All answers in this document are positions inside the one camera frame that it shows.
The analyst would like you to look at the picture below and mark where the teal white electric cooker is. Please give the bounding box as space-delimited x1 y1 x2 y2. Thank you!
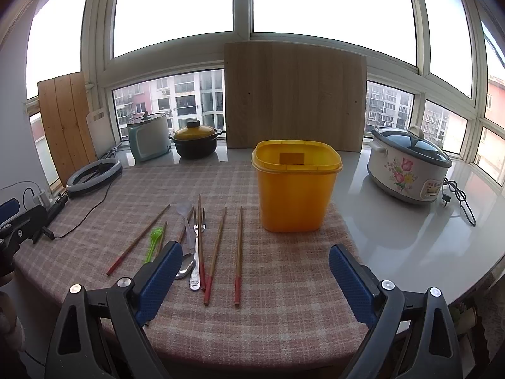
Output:
127 111 170 163

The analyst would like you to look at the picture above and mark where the floral white slow cooker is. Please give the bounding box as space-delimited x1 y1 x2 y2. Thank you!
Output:
367 126 452 204

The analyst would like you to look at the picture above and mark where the black slow cooker power cord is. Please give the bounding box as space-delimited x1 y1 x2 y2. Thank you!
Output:
441 178 478 228

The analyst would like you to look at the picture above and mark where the black pot yellow lid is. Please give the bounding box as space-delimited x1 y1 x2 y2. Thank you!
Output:
169 119 224 160

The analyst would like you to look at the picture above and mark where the large light wooden board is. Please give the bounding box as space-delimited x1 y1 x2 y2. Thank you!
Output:
224 41 366 152

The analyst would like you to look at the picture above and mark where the white charger with cable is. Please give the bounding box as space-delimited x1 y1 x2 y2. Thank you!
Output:
1 181 52 209

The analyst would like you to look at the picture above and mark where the yellow plastic utensil container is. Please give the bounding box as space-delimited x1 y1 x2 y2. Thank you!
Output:
252 140 343 233

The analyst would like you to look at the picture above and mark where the orange slatted wooden board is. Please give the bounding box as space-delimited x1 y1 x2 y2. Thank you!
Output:
38 72 97 185

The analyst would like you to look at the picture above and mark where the red chopstick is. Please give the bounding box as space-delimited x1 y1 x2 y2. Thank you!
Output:
156 221 167 257
204 206 227 306
105 204 170 276
234 206 243 307
197 194 206 292

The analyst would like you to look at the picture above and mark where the gloved left hand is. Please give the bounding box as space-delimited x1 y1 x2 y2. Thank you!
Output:
0 292 26 352

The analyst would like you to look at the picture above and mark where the steel spoon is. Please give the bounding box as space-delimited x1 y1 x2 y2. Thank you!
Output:
175 252 195 280

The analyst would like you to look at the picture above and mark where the pink plaid table cloth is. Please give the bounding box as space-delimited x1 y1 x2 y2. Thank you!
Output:
14 163 367 369

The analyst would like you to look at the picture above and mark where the steel fork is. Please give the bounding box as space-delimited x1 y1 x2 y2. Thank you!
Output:
189 207 205 292

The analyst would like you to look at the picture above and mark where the black ring light cable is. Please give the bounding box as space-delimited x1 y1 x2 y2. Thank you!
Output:
39 167 123 241

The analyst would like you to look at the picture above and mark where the green plastic spoon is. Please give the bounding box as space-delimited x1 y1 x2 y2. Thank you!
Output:
144 227 163 263

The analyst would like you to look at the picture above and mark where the white plastic cutting board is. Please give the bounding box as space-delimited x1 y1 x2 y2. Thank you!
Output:
86 108 116 158

